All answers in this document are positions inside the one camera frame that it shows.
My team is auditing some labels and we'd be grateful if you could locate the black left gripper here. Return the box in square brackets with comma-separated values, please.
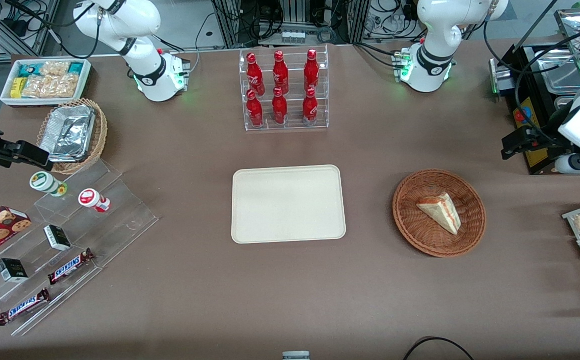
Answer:
[501, 111, 574, 161]

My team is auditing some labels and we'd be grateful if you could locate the triangle sandwich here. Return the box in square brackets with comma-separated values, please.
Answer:
[416, 192, 462, 236]

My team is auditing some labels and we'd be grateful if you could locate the silver foil tray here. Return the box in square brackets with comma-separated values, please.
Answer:
[39, 104, 96, 164]

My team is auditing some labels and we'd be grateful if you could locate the oval wicker basket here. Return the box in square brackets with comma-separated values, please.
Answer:
[37, 98, 108, 175]

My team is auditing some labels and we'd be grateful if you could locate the round brown wicker basket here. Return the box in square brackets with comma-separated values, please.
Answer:
[392, 169, 486, 258]

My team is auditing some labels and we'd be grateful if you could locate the steel tray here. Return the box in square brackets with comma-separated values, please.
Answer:
[553, 7, 580, 47]

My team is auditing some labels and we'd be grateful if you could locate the cream plastic tray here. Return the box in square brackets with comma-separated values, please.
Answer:
[231, 164, 347, 245]

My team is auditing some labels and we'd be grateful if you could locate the green lid yogurt cup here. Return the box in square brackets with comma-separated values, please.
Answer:
[30, 171, 68, 197]

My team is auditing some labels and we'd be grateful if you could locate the white rectangular snack bin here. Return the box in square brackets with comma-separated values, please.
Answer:
[0, 58, 92, 108]

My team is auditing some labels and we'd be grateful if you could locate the clear cracker bag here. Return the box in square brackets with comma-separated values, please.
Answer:
[40, 60, 71, 77]
[21, 74, 79, 99]

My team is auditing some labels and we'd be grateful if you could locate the red lid yogurt cup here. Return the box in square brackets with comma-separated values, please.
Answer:
[78, 188, 111, 213]

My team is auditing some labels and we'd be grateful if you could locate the blue green snack pack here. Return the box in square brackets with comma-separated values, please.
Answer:
[18, 62, 43, 79]

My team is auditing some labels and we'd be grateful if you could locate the small black box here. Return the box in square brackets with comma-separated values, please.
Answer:
[0, 258, 29, 283]
[44, 224, 72, 252]

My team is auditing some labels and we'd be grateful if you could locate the clear acrylic step stand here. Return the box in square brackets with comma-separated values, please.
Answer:
[0, 158, 159, 337]

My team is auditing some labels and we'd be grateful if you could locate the brown snickers bar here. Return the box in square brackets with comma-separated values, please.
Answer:
[48, 248, 95, 285]
[0, 288, 51, 327]

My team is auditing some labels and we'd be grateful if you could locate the red cola bottle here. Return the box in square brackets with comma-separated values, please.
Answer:
[272, 87, 288, 126]
[272, 50, 289, 96]
[246, 52, 265, 97]
[246, 89, 264, 128]
[302, 87, 319, 126]
[303, 48, 320, 94]

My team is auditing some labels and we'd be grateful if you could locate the clear acrylic bottle rack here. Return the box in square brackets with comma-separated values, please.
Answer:
[239, 44, 330, 132]

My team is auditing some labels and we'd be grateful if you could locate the black cable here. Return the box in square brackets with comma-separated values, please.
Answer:
[402, 336, 475, 360]

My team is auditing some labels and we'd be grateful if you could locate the aluminium frame rack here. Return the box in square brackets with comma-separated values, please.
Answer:
[212, 0, 366, 47]

